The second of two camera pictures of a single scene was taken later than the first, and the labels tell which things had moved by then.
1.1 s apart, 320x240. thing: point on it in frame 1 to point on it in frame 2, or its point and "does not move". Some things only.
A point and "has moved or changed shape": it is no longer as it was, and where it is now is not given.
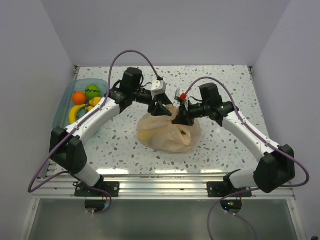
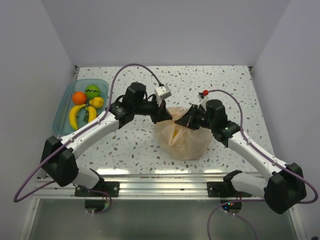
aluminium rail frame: [142, 186] does not move
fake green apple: [91, 91] does not move
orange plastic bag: [160, 133] has moved or changed shape
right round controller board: [232, 206] does not move
